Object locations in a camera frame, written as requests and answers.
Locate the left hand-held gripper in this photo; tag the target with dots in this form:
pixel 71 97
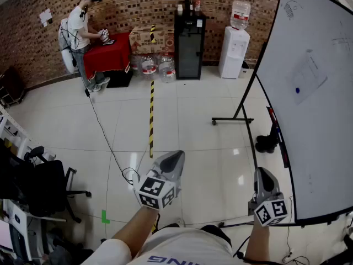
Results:
pixel 157 190

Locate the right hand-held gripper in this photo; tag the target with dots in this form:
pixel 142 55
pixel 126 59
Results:
pixel 271 212

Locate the large whiteboard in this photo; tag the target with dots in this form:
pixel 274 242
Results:
pixel 317 148

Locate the white printed paper sheet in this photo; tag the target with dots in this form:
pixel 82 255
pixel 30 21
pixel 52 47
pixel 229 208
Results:
pixel 307 73

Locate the person's left forearm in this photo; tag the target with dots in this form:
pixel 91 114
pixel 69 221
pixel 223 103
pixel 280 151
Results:
pixel 138 230

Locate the person's right forearm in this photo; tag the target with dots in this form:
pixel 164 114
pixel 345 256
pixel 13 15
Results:
pixel 257 241

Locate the black lumpy object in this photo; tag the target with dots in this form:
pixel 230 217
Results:
pixel 266 143

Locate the black marker tray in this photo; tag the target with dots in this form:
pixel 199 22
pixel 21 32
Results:
pixel 278 137

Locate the person's white shoe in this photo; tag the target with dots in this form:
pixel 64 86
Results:
pixel 180 222

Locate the person's white shirt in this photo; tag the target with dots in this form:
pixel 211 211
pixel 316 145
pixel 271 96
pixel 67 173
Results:
pixel 179 247

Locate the empty clear water jug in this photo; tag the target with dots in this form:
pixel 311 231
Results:
pixel 167 69
pixel 147 66

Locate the black box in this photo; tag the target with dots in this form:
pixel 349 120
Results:
pixel 120 79

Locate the small dark bin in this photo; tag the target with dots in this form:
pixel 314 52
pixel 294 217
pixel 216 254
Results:
pixel 245 70

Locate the black glass-door cabinet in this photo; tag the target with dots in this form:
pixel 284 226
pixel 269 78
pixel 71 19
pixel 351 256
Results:
pixel 190 45

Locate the black office chair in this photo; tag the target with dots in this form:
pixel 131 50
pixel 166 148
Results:
pixel 49 186

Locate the red cloth covered table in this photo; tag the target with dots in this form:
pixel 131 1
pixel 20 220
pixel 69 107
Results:
pixel 107 55

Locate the white water dispenser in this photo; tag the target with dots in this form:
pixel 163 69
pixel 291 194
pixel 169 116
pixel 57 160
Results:
pixel 233 54

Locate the printed cardboard box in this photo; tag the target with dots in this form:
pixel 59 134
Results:
pixel 143 40

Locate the small white cup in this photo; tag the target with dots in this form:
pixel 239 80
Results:
pixel 180 9

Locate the dark glass bottle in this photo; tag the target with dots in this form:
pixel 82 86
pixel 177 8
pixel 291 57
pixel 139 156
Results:
pixel 188 7

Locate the white metal shelf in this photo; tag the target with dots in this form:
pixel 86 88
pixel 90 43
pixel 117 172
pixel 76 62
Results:
pixel 13 131

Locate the clear bottle with red cap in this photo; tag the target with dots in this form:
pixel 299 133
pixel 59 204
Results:
pixel 197 5

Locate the white desk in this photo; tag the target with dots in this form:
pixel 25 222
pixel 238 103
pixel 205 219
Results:
pixel 19 225

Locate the water jug with red label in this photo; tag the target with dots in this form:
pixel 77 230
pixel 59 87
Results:
pixel 240 15

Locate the dark brown cart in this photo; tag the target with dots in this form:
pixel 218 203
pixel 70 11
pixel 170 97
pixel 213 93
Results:
pixel 12 84

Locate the white wall papers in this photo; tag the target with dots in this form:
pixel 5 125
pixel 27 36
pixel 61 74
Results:
pixel 45 16

